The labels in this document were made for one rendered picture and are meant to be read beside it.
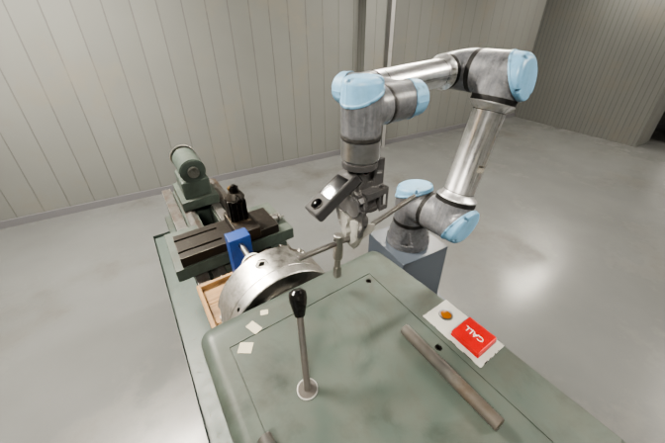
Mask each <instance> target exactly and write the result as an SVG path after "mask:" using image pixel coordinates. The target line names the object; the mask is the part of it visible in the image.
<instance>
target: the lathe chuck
mask: <svg viewBox="0 0 665 443"><path fill-rule="evenodd" d="M298 250H299V251H300V252H296V251H293V250H290V247H289V246H279V247H274V248H270V249H267V250H264V251H262V252H260V253H258V254H256V255H254V256H252V257H251V258H249V259H248V260H246V261H245V262H244V263H243V264H241V265H240V266H239V267H238V268H237V269H236V270H235V271H234V272H233V274H232V275H231V277H230V278H229V279H228V281H227V282H226V283H225V285H224V287H223V289H222V291H221V294H220V297H219V302H218V308H219V309H220V310H221V315H220V319H221V322H222V323H223V322H225V321H228V320H230V318H231V315H232V313H233V311H234V309H235V307H236V305H237V304H238V302H239V300H240V299H241V298H242V296H243V295H244V294H245V293H246V292H247V291H248V290H249V289H250V288H251V287H252V286H253V285H254V284H255V283H257V282H258V281H259V280H260V279H262V278H263V277H265V276H266V275H268V274H270V273H271V272H273V271H275V270H277V269H280V268H282V267H285V266H288V265H292V264H298V263H309V264H313V265H316V266H318V267H320V266H319V265H318V264H317V262H316V261H315V260H314V259H313V258H312V257H309V258H307V259H305V260H302V261H298V259H297V256H298V255H301V254H303V253H306V251H304V250H303V249H301V248H298ZM259 260H267V262H268V264H267V265H266V266H265V267H264V268H261V269H257V268H256V267H255V265H256V263H257V262H258V261H259ZM320 268H321V267H320Z"/></svg>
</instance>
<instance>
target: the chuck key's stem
mask: <svg viewBox="0 0 665 443"><path fill-rule="evenodd" d="M343 238H344V235H343V233H341V232H336V233H335V234H334V235H333V241H334V242H335V243H336V247H334V248H333V254H332V258H333V259H334V266H333V271H332V275H333V276H334V277H335V278H336V279H337V278H339V277H341V266H340V260H341V259H342V255H343Z"/></svg>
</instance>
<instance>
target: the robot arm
mask: <svg viewBox="0 0 665 443"><path fill-rule="evenodd" d="M536 76H537V60H536V57H535V56H534V54H533V53H532V52H530V51H524V50H518V49H498V48H482V47H471V48H465V49H460V50H455V51H450V52H446V53H441V54H438V55H436V56H435V57H434V58H433V59H430V60H424V61H418V62H413V63H407V64H402V65H396V66H391V67H385V68H380V69H374V70H368V71H363V72H354V71H343V72H340V73H339V74H338V75H337V76H336V77H335V78H334V80H333V82H332V96H333V98H334V99H335V100H336V101H337V102H338V103H340V156H341V166H342V169H341V170H340V171H339V172H338V173H337V174H336V175H335V176H334V177H333V178H332V179H331V180H330V182H329V183H328V184H327V185H326V186H325V187H324V188H323V189H322V190H321V191H320V192H319V193H318V194H317V195H316V196H315V197H314V198H313V199H312V200H311V201H310V202H309V203H308V204H307V205H306V206H305V209H306V210H307V211H308V213H309V214H310V215H312V216H313V217H314V218H315V219H317V220H318V221H319V222H323V221H324V220H325V219H326V218H327V217H328V216H329V215H330V214H331V213H332V212H333V210H334V209H335V208H336V213H337V217H338V221H339V224H340V227H341V230H342V233H343V235H344V237H346V236H349V235H350V241H349V242H348V245H349V246H351V247H352V248H353V249H354V248H356V247H357V246H358V245H359V244H360V242H361V240H362V239H363V238H364V237H366V236H367V235H368V234H370V233H371V232H372V231H373V230H374V228H375V224H374V223H369V222H368V216H367V214H368V213H372V212H375V211H377V209H378V211H379V212H380V211H382V210H384V209H387V204H388V193H389V187H388V186H387V185H385V184H384V183H383V180H384V168H385V157H383V156H380V145H381V131H382V126H383V125H388V124H391V123H395V122H399V121H401V120H405V119H407V120H408V119H411V118H412V117H414V116H417V115H420V114H421V113H423V112H424V111H425V109H426V108H427V106H428V102H429V90H431V89H434V88H435V89H437V90H446V89H453V90H460V91H465V92H469V93H472V94H471V97H470V101H471V103H472V105H473V109H472V111H471V114H470V117H469V120H468V123H467V125H466V128H465V131H464V134H463V136H462V139H461V141H460V144H459V147H458V149H457V152H456V155H455V158H454V160H453V163H452V166H451V169H450V172H449V174H448V177H447V180H446V183H445V185H444V187H443V188H441V189H439V190H437V192H436V193H435V192H434V191H433V185H432V184H431V182H429V181H426V180H421V179H411V180H406V181H403V182H401V183H400V184H399V185H398V187H397V191H396V194H395V197H396V199H395V206H397V205H398V204H400V203H401V202H403V201H404V200H406V199H407V198H409V197H410V196H412V195H413V194H415V195H416V198H415V199H414V200H412V201H411V202H409V203H408V204H406V205H405V206H404V207H402V208H401V209H400V210H398V211H397V212H395V213H394V216H393V220H392V222H391V224H390V227H389V228H388V230H387V236H386V239H387V242H388V243H389V244H390V245H391V246H392V247H393V248H395V249H397V250H399V251H402V252H406V253H418V252H421V251H424V250H425V249H427V247H428V243H429V234H428V231H431V232H433V233H435V234H436V235H438V236H440V237H441V238H442V239H445V240H447V241H449V242H451V243H458V242H461V241H462V240H464V239H465V238H466V237H467V236H468V235H469V234H470V233H471V232H472V231H473V229H474V228H475V226H476V225H477V223H478V221H479V217H480V215H479V213H478V212H477V211H474V210H475V208H476V205H477V202H476V200H475V198H474V195H475V192H476V190H477V187H478V185H479V182H480V180H481V177H482V175H483V172H484V170H485V167H486V165H487V162H488V160H489V157H490V155H491V152H492V150H493V147H494V145H495V142H496V139H497V137H498V134H499V132H500V129H501V127H502V124H503V122H504V119H505V117H506V114H507V113H508V112H510V111H512V110H514V109H515V108H516V106H517V104H518V102H523V101H525V100H527V99H528V97H529V95H530V94H531V93H532V90H533V88H534V85H535V81H536ZM383 187H384V188H383ZM385 194H386V202H385V204H384V205H383V197H384V195H385Z"/></svg>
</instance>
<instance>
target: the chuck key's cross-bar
mask: <svg viewBox="0 0 665 443"><path fill-rule="evenodd" d="M415 198H416V195H415V194H413V195H412V196H410V197H409V198H407V199H406V200H404V201H403V202H401V203H400V204H398V205H397V206H395V207H394V208H392V209H391V210H389V211H388V212H386V213H385V214H383V215H382V216H380V217H379V218H377V219H376V220H374V221H372V222H371V223H374V224H375V225H376V224H378V223H379V222H381V221H382V220H384V219H386V218H387V217H389V216H391V215H392V214H394V213H395V212H397V211H398V210H400V209H401V208H402V207H404V206H405V205H406V204H408V203H409V202H411V201H412V200H414V199H415ZM349 241H350V235H349V236H346V237H344V238H343V243H346V242H349ZM334 247H336V243H335V242H331V243H329V244H326V245H323V246H321V247H318V248H316V249H313V250H311V251H308V252H306V253H303V254H301V255H298V256H297V259H298V261H302V260H305V259H307V258H309V257H312V256H314V255H317V254H319V253H322V252H324V251H327V250H329V249H332V248H334Z"/></svg>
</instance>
